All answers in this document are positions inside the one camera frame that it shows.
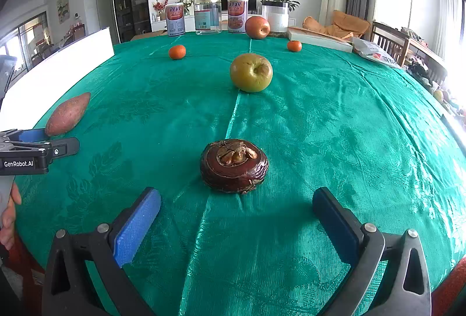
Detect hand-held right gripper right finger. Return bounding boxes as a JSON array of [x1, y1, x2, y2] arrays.
[[312, 187, 434, 316]]

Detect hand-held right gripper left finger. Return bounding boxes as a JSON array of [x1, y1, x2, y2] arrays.
[[42, 187, 162, 316]]

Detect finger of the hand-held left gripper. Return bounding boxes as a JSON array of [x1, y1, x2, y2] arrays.
[[0, 128, 50, 143], [0, 137, 80, 160]]

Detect large sweet potato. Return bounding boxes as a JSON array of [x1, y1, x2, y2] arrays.
[[45, 92, 91, 136]]

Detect dark brown water chestnut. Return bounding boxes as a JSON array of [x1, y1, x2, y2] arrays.
[[200, 139, 269, 194]]

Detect person's left hand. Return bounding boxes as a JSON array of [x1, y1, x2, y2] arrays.
[[0, 183, 22, 251]]

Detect white cardboard box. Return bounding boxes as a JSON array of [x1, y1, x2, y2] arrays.
[[0, 27, 115, 132]]

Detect green patterned tablecloth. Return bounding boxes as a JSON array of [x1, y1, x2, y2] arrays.
[[15, 30, 466, 316]]

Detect wooden dining chairs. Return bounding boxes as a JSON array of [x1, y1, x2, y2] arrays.
[[31, 24, 86, 65]]

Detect orange fuzzy cushion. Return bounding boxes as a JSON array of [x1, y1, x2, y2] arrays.
[[431, 258, 466, 316]]

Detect brown cardboard box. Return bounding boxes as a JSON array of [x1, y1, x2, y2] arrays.
[[130, 30, 168, 41]]

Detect white television cabinet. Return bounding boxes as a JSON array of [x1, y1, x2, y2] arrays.
[[151, 12, 264, 33]]

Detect red label tin can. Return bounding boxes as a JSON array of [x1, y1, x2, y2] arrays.
[[166, 3, 186, 37], [227, 0, 249, 34]]

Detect red flower bouquet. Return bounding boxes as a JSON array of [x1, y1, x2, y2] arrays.
[[153, 0, 169, 21]]

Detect pile of colourful toys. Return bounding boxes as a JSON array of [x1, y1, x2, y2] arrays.
[[408, 57, 466, 120]]

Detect green apple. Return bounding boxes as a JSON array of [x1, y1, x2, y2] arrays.
[[230, 53, 273, 93]]

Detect white plastic bag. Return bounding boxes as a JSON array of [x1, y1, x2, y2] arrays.
[[351, 37, 403, 69]]

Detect flat cardboard box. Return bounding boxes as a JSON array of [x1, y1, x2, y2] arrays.
[[287, 27, 354, 53]]

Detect clear glass jar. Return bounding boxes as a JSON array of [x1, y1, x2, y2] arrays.
[[193, 0, 222, 35]]

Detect dark wooden bench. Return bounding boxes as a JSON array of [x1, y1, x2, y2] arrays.
[[370, 21, 448, 83]]

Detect orange lounge chair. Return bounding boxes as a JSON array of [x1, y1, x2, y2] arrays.
[[302, 10, 371, 40]]

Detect red apple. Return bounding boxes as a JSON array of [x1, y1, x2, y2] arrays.
[[245, 16, 271, 40]]

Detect white jar black lid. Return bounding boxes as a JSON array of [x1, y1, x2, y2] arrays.
[[261, 2, 290, 33]]

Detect large green potted plant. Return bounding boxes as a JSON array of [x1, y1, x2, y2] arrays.
[[271, 0, 301, 12]]

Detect white curtain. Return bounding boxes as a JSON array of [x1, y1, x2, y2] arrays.
[[437, 0, 463, 59]]

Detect framed wall picture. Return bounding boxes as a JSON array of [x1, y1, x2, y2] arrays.
[[56, 0, 70, 24]]

